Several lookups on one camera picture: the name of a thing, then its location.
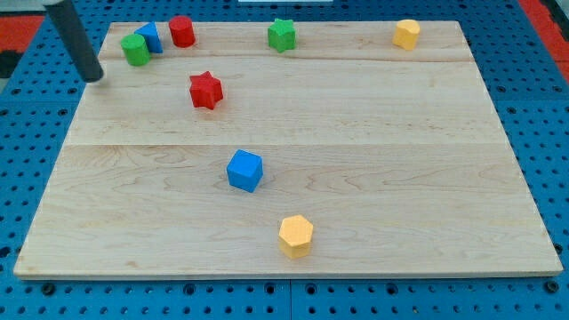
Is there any yellow heart block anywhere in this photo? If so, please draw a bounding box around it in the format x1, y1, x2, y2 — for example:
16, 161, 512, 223
392, 20, 421, 51

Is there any blue cube block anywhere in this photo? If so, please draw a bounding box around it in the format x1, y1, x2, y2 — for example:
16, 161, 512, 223
226, 149, 263, 193

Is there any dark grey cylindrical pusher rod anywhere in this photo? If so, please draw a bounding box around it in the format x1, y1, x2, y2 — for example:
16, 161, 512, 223
44, 0, 104, 83

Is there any light wooden board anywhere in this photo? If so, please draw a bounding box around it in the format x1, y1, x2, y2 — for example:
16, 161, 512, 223
13, 21, 563, 280

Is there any yellow hexagon block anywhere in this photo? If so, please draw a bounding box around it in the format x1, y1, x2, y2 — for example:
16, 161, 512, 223
278, 215, 314, 259

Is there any green star block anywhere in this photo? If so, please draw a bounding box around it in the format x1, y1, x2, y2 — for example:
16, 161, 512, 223
268, 19, 296, 52

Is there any red cylinder block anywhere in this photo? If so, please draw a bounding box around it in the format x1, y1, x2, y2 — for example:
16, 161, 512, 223
168, 16, 196, 48

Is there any green cylinder block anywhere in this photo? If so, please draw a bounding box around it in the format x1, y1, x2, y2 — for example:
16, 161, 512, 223
120, 34, 151, 67

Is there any red star block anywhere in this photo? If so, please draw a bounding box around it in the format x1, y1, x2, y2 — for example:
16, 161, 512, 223
189, 71, 223, 109

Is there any blue triangle block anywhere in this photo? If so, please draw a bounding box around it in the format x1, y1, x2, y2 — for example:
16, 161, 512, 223
134, 21, 164, 54

